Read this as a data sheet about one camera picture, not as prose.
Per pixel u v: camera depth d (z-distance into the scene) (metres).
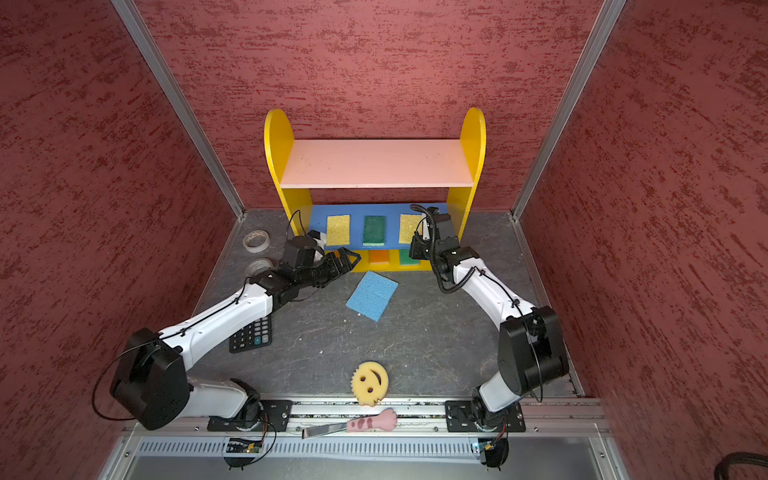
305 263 0.65
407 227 0.96
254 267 1.01
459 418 0.74
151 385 0.42
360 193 1.18
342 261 0.74
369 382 0.77
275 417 0.74
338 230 0.95
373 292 0.96
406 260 1.03
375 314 0.92
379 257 1.07
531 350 0.43
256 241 1.11
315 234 0.77
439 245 0.67
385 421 0.73
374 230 0.95
